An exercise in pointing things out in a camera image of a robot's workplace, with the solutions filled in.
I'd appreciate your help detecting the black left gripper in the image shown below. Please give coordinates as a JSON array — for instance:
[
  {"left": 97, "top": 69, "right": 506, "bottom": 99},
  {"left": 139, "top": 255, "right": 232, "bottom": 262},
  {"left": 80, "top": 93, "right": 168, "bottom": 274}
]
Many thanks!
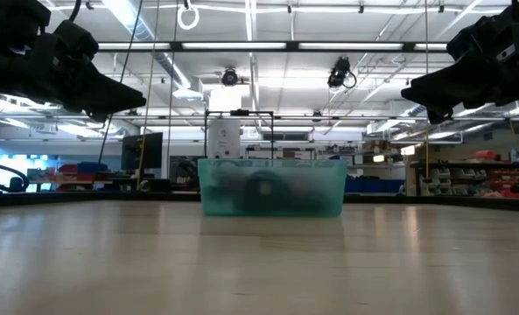
[{"left": 0, "top": 25, "right": 148, "bottom": 124}]

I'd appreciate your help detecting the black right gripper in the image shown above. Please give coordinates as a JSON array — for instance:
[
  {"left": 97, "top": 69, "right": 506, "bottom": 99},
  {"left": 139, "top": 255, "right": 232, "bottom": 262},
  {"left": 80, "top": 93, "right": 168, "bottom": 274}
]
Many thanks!
[{"left": 400, "top": 0, "right": 519, "bottom": 126}]

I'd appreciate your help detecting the translucent green plastic bin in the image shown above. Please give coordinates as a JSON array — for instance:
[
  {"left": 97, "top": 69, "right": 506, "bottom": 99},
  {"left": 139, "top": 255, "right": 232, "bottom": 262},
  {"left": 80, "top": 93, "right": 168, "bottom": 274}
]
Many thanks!
[{"left": 197, "top": 157, "right": 349, "bottom": 219}]

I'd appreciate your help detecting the black computer monitor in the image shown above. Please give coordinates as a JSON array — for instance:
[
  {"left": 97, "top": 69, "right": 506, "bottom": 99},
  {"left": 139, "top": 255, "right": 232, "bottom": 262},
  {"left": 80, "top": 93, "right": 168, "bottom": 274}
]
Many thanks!
[{"left": 120, "top": 131, "right": 165, "bottom": 172}]

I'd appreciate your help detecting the storage shelf with bins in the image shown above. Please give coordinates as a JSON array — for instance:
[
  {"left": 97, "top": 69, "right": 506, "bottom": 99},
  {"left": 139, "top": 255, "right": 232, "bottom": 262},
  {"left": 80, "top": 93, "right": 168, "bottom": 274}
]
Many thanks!
[{"left": 409, "top": 150, "right": 519, "bottom": 200}]

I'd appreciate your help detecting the white pillar machine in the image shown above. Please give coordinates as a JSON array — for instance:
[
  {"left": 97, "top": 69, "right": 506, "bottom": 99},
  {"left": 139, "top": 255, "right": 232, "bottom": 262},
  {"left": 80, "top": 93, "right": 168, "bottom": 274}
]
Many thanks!
[{"left": 207, "top": 119, "right": 242, "bottom": 160}]

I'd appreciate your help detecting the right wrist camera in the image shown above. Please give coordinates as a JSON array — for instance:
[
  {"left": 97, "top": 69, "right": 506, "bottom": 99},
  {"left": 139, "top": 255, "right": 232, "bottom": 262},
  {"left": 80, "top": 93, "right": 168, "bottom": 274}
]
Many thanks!
[{"left": 445, "top": 15, "right": 517, "bottom": 63}]

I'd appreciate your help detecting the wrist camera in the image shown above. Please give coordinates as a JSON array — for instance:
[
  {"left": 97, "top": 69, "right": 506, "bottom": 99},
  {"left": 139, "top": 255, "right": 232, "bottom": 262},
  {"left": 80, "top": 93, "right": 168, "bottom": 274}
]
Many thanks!
[
  {"left": 445, "top": 15, "right": 517, "bottom": 63},
  {"left": 52, "top": 18, "right": 100, "bottom": 67}
]

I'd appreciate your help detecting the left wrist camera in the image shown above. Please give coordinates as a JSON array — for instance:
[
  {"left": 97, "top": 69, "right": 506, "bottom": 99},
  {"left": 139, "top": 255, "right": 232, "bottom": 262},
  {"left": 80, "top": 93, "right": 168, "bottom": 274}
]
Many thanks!
[{"left": 52, "top": 18, "right": 100, "bottom": 67}]

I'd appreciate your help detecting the black ceiling device with ring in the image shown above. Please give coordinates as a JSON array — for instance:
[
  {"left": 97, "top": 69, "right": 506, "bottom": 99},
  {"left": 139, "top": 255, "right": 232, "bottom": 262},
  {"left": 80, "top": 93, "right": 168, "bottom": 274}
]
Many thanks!
[{"left": 326, "top": 55, "right": 358, "bottom": 94}]

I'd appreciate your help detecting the white hanging ring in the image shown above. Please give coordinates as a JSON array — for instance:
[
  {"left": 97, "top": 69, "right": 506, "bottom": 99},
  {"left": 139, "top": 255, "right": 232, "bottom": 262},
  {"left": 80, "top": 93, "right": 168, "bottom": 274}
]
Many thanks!
[{"left": 176, "top": 3, "right": 200, "bottom": 32}]

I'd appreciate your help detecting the black overhead camera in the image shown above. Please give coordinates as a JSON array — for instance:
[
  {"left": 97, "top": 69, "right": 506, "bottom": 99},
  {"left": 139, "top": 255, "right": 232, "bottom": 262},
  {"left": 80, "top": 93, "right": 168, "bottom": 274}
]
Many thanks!
[{"left": 221, "top": 67, "right": 240, "bottom": 88}]

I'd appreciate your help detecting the black tubular background frame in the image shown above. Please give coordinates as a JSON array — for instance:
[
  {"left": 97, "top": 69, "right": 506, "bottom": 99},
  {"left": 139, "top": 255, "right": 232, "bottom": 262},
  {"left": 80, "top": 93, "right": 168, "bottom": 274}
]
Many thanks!
[{"left": 203, "top": 108, "right": 276, "bottom": 161}]

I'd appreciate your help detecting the black USB-C cable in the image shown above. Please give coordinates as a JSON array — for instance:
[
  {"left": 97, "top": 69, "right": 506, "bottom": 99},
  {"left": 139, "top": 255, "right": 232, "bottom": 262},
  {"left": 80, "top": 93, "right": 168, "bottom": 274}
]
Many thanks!
[{"left": 240, "top": 169, "right": 289, "bottom": 214}]

